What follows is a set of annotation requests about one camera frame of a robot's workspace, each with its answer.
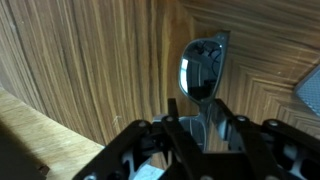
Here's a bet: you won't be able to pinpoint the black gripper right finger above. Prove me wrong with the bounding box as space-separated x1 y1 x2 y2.
213 99 320 180

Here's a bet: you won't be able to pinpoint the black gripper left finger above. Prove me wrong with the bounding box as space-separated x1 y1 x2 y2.
72 98 209 180

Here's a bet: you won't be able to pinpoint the black glasses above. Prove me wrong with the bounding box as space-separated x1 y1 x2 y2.
178 31 230 151

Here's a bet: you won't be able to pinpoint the grey mesh basket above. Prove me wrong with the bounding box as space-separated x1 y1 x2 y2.
294 65 320 116

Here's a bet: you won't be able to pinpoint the wooden side table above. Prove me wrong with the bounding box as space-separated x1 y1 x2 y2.
0 0 320 143

